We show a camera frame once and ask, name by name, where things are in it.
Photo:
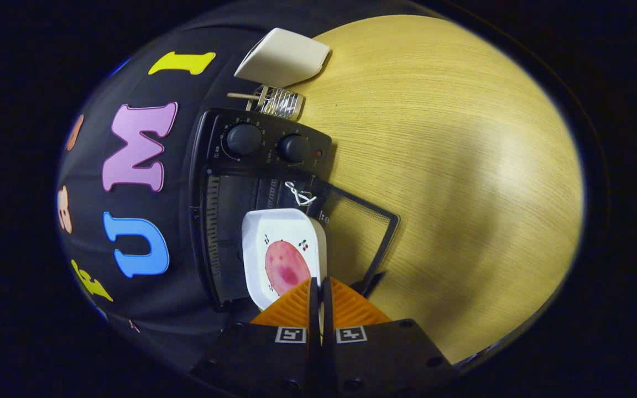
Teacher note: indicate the reddish clothespin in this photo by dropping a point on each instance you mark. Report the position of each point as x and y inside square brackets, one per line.
[134, 325]

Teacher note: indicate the pink ham slice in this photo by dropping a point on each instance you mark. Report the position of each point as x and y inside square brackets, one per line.
[286, 268]

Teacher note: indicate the black toaster oven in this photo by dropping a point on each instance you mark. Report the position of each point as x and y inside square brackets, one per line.
[269, 146]

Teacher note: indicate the wooden stick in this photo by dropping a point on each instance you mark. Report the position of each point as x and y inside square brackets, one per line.
[241, 95]

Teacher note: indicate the white square dish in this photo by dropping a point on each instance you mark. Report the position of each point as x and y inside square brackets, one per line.
[282, 224]

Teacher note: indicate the black backdrop cloth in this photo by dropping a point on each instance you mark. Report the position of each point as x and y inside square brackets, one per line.
[186, 88]

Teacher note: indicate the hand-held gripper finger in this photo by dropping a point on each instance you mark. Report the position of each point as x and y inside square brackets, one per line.
[313, 315]
[327, 315]

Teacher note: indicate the white toaster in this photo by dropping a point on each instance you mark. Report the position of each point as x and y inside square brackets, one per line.
[285, 55]

